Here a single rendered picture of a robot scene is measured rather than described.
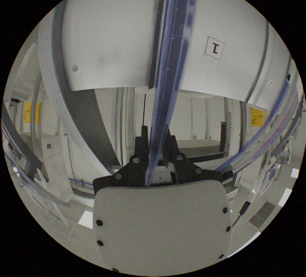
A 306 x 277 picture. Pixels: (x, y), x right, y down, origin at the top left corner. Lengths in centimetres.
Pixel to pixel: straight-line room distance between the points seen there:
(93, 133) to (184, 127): 194
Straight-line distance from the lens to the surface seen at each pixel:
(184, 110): 205
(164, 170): 24
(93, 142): 15
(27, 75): 94
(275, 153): 148
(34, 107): 92
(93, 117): 15
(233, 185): 87
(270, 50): 15
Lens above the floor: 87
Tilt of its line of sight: 1 degrees down
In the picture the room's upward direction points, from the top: 179 degrees counter-clockwise
